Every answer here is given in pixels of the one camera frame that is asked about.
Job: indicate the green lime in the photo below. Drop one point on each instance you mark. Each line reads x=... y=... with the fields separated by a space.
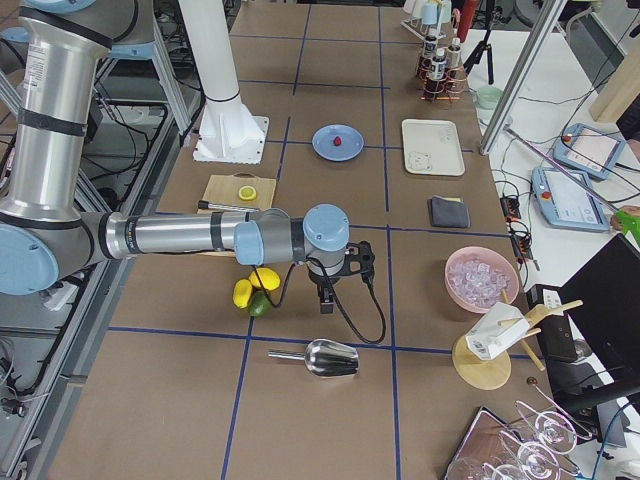
x=259 y=305

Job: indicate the cream bear tray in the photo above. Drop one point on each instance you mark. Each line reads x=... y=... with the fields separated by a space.
x=431 y=147

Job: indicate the yellow lemon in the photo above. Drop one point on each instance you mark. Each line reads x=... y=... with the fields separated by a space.
x=242 y=293
x=265 y=278

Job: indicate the green small bowl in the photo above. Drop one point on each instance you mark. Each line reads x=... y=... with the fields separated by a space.
x=488 y=97

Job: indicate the black monitor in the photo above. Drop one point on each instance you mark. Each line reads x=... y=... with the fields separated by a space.
x=608 y=286

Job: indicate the blue round plate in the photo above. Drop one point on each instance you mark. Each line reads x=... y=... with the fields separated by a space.
x=322 y=142

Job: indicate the black tripod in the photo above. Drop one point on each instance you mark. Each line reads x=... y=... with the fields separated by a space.
x=483 y=47

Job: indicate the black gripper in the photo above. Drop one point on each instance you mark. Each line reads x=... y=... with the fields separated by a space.
x=321 y=281

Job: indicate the wooden cup stand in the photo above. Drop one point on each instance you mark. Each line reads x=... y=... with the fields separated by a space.
x=493 y=374

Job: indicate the bottle with white cap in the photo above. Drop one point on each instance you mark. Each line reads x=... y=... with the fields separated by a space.
x=438 y=65

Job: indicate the copper wire bottle rack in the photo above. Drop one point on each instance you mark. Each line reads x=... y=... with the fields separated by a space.
x=449 y=88

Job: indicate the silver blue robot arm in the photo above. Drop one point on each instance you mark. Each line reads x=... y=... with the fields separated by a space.
x=44 y=238

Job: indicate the blue teach pendant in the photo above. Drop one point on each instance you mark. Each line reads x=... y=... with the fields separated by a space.
x=592 y=151
x=564 y=204

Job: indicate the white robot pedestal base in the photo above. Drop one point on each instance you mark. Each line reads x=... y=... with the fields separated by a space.
x=228 y=132

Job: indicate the aluminium frame post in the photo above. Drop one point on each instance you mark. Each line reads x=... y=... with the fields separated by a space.
x=542 y=28

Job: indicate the steel ice scoop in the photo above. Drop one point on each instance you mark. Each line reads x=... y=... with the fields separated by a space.
x=324 y=358

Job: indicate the white paper carton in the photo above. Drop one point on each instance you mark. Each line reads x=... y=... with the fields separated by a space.
x=497 y=330

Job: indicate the half lemon slice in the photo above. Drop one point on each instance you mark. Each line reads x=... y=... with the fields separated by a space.
x=247 y=193

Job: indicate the wine glass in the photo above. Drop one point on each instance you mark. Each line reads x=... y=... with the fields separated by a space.
x=535 y=460
x=550 y=428

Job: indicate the grey folded cloth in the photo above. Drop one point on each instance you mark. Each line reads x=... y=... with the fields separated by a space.
x=448 y=213

